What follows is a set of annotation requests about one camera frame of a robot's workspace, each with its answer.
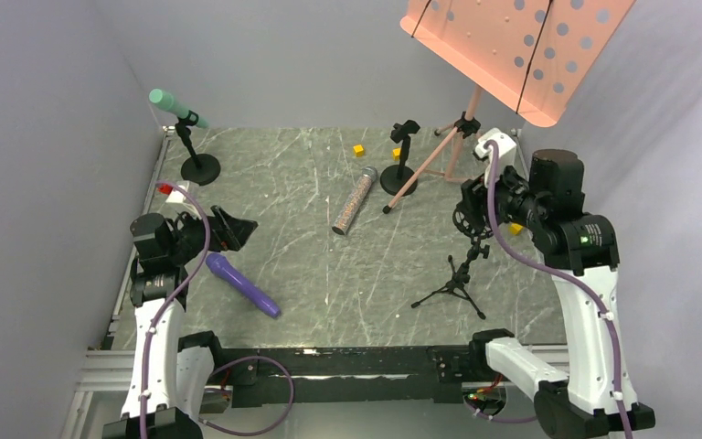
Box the black tripod shock-mount stand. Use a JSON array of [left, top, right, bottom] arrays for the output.
[[410, 203, 493, 320]]

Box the black round-base clip stand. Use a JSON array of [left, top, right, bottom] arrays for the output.
[[175, 111, 221, 186]]

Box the silver glitter microphone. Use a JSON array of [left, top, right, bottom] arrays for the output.
[[331, 166, 378, 236]]

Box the teal green microphone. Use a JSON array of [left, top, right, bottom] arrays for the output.
[[148, 88, 209, 129]]

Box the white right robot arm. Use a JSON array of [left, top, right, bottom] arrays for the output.
[[456, 140, 656, 438]]

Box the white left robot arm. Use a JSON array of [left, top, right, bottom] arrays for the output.
[[101, 206, 258, 438]]

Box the black round-base holder stand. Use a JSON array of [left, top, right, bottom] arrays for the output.
[[379, 120, 420, 196]]

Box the pink music stand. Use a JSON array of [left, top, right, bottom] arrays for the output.
[[383, 0, 633, 213]]

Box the yellow cube right side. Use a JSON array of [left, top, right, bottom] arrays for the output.
[[508, 223, 525, 236]]

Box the purple microphone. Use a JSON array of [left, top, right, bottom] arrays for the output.
[[205, 252, 282, 318]]

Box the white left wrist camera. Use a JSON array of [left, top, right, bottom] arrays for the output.
[[155, 180, 202, 220]]

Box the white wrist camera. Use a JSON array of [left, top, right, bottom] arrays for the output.
[[473, 128, 518, 167], [155, 180, 202, 220]]

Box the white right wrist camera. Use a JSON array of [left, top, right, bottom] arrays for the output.
[[473, 128, 518, 167]]

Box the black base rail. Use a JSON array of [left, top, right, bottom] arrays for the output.
[[203, 345, 496, 408]]

